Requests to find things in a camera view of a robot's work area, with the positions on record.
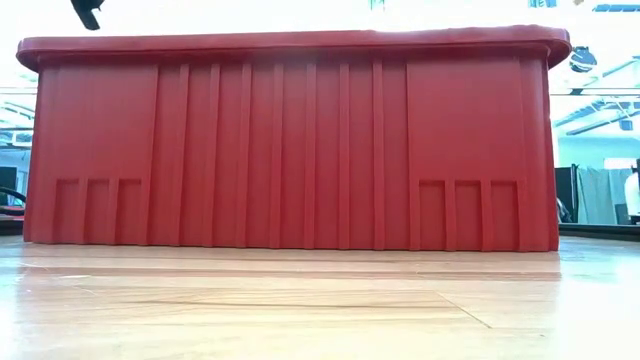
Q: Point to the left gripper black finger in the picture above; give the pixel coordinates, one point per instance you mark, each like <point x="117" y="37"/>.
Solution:
<point x="87" y="12"/>

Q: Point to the red plastic ribbed bin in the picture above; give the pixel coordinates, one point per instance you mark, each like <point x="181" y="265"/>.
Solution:
<point x="300" y="150"/>

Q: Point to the black monitor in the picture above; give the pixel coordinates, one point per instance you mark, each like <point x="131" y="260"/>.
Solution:
<point x="7" y="185"/>

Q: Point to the round dark ceiling fixture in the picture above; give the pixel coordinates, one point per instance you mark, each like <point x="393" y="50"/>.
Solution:
<point x="583" y="59"/>

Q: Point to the black standing panel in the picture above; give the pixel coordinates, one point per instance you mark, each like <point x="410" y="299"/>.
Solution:
<point x="566" y="192"/>

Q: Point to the grey-green curtain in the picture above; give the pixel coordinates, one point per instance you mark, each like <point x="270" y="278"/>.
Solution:
<point x="600" y="195"/>

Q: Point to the small dark ceiling fixture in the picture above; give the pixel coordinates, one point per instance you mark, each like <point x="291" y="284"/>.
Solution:
<point x="626" y="124"/>

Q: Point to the person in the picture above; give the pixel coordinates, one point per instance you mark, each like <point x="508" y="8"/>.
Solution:
<point x="634" y="195"/>

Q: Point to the black table frame rail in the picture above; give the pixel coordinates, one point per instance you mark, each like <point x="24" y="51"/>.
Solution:
<point x="600" y="232"/>

